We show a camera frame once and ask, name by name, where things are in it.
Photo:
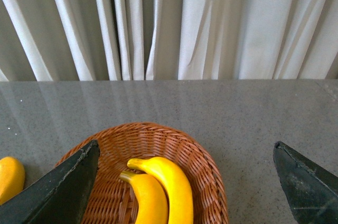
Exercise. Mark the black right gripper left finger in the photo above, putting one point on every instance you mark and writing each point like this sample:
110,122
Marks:
60,196

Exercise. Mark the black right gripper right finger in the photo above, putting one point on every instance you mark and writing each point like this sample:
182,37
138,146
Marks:
310,190

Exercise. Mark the yellow banana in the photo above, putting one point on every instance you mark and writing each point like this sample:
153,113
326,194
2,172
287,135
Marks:
151,198
175,184
12,178

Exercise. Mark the right wicker basket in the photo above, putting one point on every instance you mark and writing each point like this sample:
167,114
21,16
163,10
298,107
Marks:
113,201

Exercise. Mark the white pleated curtain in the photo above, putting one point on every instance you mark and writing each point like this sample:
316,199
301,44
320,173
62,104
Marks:
59,40

